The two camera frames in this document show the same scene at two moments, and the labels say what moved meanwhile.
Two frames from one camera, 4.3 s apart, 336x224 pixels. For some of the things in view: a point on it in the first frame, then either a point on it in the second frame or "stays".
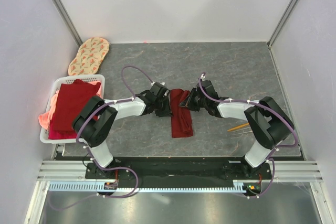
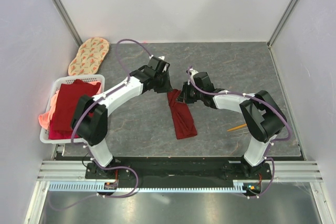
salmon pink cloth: [44, 119] stays
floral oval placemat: [91, 54] stays
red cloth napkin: [181, 117] stays
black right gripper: [188, 103] -> [184, 97]
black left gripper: [167, 111] -> [167, 87]
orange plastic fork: [246, 124] stays
